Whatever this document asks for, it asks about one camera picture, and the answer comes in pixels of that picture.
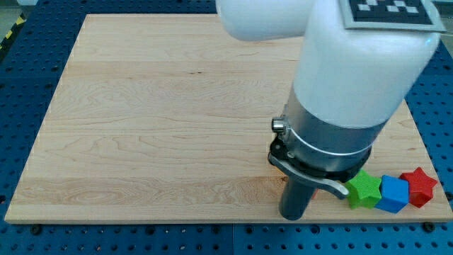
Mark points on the black white fiducial marker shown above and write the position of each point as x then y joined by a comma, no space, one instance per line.
411,15

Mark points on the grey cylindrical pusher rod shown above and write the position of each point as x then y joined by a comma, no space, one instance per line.
294,199

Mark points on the red star block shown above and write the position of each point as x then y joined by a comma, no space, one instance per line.
420,187

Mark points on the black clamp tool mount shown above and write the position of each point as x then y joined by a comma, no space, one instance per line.
325,172

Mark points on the wooden board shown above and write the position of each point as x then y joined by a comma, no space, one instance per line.
159,119

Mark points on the green star block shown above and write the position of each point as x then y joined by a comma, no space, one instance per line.
364,190

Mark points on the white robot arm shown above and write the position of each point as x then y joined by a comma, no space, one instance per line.
358,61

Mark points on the blue cube block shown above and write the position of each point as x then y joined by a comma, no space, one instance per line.
394,193

